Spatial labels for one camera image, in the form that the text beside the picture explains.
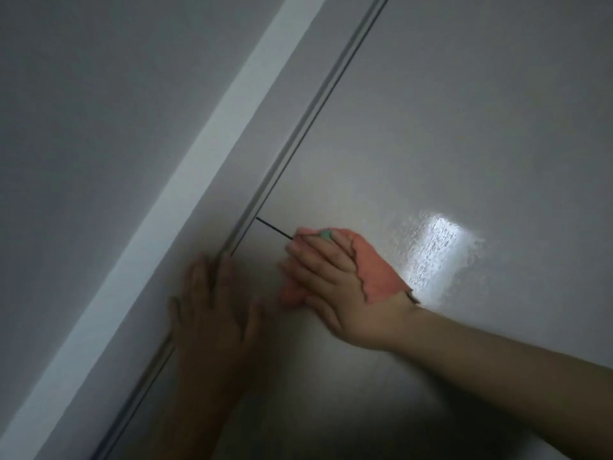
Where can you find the person's left hand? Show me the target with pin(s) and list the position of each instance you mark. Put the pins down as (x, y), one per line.
(210, 340)

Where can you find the person's right hand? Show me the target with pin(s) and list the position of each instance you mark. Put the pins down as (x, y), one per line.
(349, 306)

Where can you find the person's left thumb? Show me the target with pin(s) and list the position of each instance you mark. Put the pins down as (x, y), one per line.
(254, 323)

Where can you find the person's right fingers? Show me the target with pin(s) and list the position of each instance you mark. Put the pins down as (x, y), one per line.
(321, 268)

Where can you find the person's left middle finger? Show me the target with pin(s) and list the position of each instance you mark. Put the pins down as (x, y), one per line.
(201, 282)

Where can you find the person's right forearm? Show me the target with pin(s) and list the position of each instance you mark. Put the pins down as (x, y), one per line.
(503, 378)

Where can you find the person's left forearm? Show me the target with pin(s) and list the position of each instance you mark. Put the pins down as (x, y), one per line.
(201, 426)

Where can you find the white trim strip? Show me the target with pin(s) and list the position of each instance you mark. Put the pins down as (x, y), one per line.
(191, 162)

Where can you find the grey metal frame rail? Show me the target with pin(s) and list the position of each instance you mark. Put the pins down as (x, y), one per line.
(306, 119)

